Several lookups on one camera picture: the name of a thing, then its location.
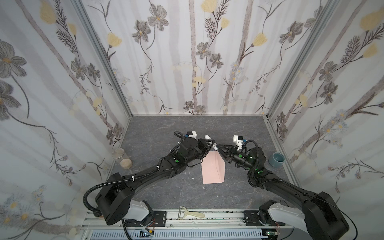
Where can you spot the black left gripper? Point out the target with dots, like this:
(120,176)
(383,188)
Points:
(202,145)

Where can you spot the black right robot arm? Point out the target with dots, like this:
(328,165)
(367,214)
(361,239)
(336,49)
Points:
(316,214)

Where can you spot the pink paper envelope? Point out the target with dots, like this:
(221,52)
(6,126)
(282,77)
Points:
(213,169)

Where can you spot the aluminium mounting rail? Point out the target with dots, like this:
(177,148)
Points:
(222,224)

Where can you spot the cream vegetable peeler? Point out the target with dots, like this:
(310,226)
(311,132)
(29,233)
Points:
(184,212)

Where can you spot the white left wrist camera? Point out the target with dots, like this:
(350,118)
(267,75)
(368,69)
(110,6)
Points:
(191,134)

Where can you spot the white glue stick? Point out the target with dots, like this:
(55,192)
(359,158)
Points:
(211,142)

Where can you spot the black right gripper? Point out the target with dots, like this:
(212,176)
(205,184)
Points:
(227,152)

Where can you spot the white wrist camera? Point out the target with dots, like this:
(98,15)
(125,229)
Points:
(191,134)
(239,141)

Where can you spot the teal ceramic cup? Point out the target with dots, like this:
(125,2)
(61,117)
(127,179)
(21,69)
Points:
(276,160)

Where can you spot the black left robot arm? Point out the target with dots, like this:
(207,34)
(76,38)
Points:
(112,199)

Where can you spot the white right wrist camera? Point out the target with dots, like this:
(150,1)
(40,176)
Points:
(239,141)

